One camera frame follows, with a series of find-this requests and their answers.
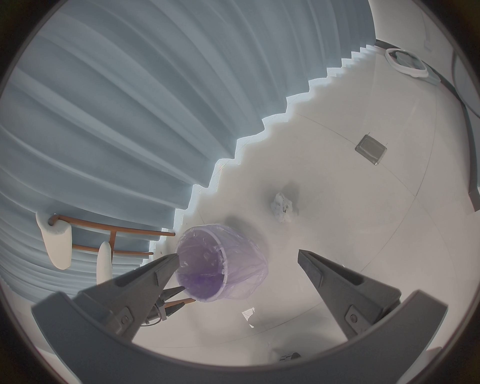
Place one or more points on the purple plastic bag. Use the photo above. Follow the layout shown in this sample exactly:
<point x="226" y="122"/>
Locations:
<point x="243" y="262"/>

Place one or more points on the white rimmed flat device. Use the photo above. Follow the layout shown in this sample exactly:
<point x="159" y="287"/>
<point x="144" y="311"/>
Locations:
<point x="392" y="62"/>

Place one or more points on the crumpled white paper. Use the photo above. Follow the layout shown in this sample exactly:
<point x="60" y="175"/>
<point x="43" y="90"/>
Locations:
<point x="282" y="206"/>

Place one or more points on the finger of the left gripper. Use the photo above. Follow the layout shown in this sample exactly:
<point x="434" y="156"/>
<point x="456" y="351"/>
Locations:
<point x="173" y="294"/>

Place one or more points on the blue-green curtain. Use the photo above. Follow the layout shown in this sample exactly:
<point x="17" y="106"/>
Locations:
<point x="150" y="112"/>

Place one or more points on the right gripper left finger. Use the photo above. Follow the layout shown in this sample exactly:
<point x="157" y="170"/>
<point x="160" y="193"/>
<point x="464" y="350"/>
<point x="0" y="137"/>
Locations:
<point x="138" y="292"/>

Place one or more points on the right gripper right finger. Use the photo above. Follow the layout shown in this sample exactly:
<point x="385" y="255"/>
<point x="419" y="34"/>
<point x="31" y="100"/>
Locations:
<point x="341" y="292"/>

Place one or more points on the white trash bin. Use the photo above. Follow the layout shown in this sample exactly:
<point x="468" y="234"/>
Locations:
<point x="224" y="258"/>

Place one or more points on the white cushioned wooden chair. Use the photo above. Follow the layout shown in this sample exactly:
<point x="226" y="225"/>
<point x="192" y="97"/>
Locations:
<point x="58" y="243"/>

